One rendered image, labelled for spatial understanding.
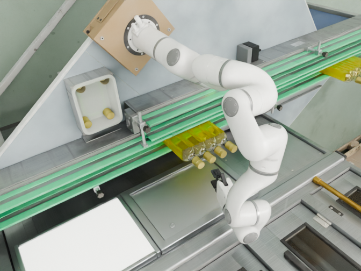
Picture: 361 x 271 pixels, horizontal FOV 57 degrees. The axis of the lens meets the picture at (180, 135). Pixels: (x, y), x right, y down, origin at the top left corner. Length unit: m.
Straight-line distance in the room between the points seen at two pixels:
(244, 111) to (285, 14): 1.19
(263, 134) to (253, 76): 0.18
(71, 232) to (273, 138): 0.85
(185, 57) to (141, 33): 0.25
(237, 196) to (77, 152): 0.71
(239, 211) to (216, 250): 0.31
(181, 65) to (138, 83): 0.47
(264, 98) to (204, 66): 0.21
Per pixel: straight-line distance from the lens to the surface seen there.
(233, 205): 1.00
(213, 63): 0.99
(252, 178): 0.97
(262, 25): 1.88
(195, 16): 1.57
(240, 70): 0.95
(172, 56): 1.09
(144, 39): 1.23
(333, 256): 1.35
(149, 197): 1.42
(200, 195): 1.40
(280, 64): 1.82
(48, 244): 1.38
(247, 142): 0.86
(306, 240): 1.37
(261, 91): 0.92
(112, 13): 1.26
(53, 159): 1.42
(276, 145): 0.89
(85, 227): 1.37
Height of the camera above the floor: 1.97
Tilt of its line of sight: 43 degrees down
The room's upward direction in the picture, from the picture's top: 130 degrees clockwise
